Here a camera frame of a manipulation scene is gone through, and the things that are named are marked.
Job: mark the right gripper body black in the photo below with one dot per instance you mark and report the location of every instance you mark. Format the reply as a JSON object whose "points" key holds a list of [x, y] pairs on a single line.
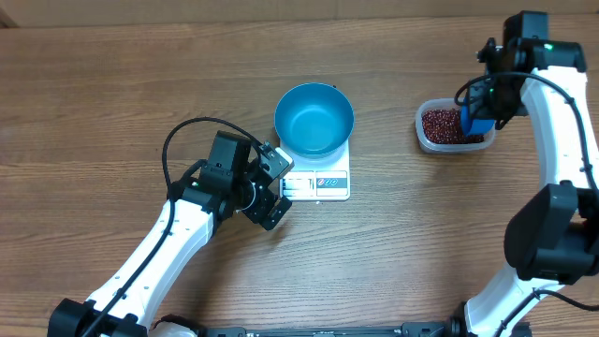
{"points": [[498, 101]]}

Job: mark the blue plastic measuring scoop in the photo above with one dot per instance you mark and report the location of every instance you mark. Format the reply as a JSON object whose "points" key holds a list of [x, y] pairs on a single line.
{"points": [[475, 124]]}

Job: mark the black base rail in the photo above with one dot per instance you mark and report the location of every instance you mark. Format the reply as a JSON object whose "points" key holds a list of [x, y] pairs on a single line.
{"points": [[327, 332]]}

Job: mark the red beans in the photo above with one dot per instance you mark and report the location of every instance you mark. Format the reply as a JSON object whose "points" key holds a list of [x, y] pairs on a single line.
{"points": [[443, 127]]}

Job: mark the blue metal bowl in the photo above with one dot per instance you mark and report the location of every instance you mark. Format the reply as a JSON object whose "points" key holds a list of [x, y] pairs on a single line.
{"points": [[314, 119]]}

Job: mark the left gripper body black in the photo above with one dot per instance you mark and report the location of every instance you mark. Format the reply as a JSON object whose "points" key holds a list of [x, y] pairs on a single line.
{"points": [[260, 204]]}

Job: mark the white digital kitchen scale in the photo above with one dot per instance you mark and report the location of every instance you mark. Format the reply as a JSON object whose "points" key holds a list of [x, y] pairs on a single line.
{"points": [[325, 178]]}

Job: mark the clear plastic food container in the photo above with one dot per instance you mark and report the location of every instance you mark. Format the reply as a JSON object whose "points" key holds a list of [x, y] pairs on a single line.
{"points": [[430, 147]]}

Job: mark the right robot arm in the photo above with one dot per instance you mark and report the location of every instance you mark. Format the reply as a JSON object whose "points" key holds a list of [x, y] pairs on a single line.
{"points": [[552, 241]]}

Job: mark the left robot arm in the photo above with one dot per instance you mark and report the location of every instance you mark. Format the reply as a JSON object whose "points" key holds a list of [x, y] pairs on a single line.
{"points": [[207, 194]]}

